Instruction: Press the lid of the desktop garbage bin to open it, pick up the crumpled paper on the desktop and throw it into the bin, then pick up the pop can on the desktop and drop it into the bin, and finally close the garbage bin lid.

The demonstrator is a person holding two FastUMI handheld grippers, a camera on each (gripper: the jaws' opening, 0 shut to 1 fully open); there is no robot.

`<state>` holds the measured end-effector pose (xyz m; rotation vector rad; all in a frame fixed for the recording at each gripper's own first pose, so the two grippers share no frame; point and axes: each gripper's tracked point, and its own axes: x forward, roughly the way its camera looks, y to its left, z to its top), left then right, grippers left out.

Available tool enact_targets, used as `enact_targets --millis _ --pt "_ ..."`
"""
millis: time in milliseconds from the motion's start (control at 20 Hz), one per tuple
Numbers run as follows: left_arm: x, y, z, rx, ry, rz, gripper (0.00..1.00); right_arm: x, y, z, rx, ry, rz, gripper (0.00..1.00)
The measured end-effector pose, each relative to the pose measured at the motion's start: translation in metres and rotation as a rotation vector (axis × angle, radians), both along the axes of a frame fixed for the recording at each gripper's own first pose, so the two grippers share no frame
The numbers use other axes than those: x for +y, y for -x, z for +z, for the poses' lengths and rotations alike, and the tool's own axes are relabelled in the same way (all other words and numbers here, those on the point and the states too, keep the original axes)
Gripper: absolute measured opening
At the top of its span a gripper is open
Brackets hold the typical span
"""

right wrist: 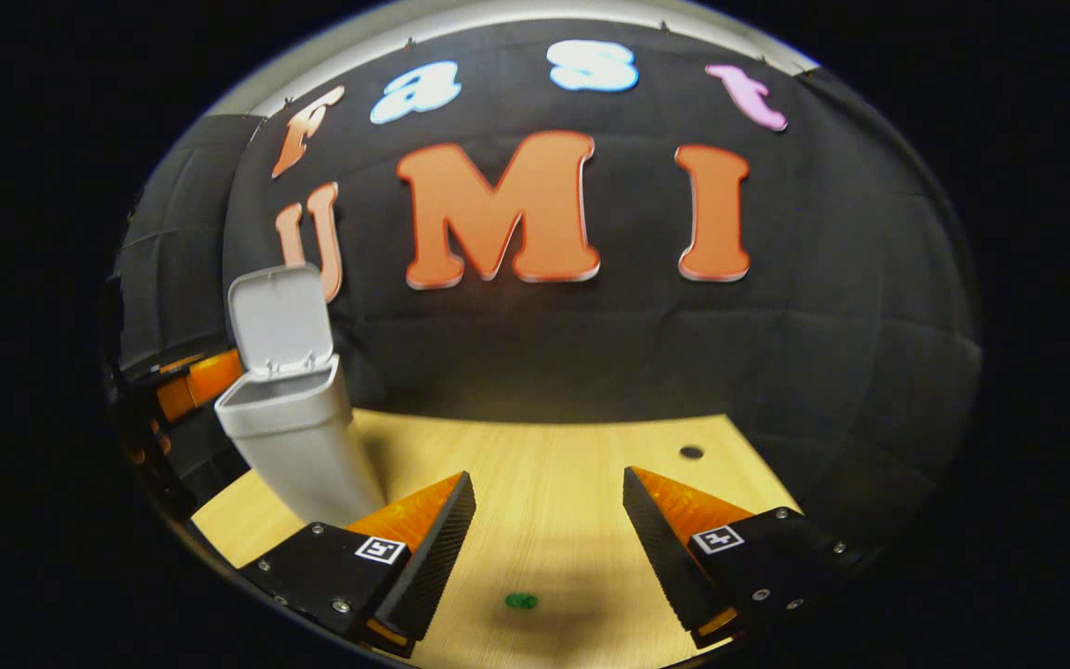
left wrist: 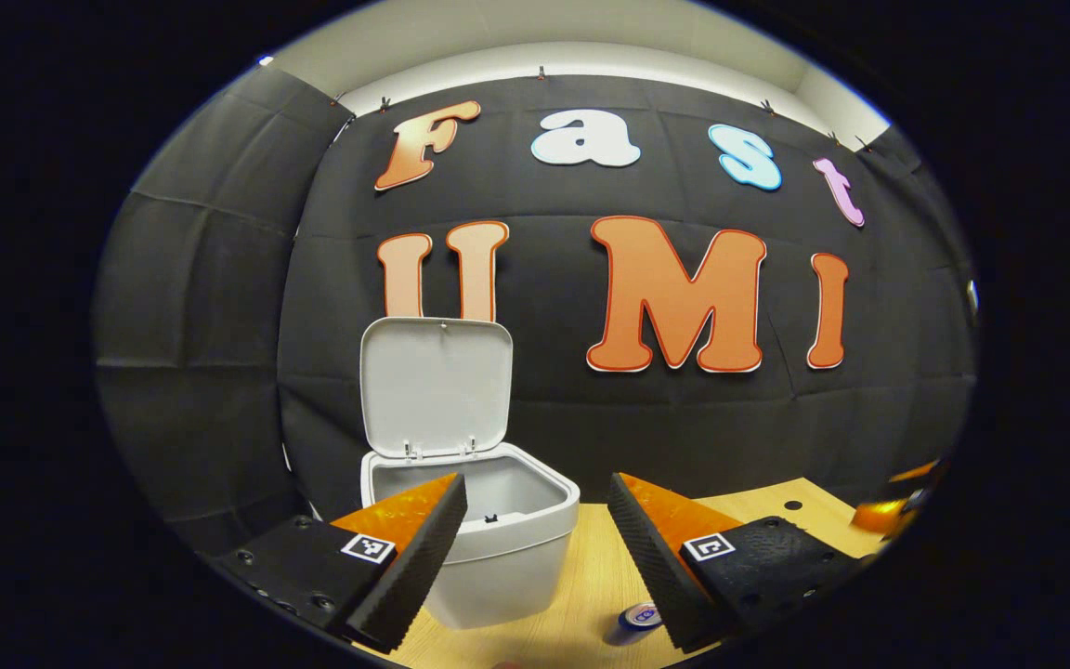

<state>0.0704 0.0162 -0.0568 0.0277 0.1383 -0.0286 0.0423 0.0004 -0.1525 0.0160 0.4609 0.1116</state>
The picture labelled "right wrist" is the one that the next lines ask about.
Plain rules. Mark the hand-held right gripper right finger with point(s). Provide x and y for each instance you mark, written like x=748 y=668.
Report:
x=665 y=557

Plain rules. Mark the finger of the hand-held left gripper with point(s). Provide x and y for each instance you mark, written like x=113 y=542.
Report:
x=210 y=376

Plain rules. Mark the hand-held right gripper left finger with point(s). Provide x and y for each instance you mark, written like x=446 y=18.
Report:
x=433 y=567

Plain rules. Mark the green paper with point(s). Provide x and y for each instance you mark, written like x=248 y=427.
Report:
x=521 y=601

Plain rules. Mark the white desktop garbage bin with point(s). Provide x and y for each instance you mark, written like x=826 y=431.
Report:
x=303 y=446

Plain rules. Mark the wooden desktop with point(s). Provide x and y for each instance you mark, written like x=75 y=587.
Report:
x=554 y=483

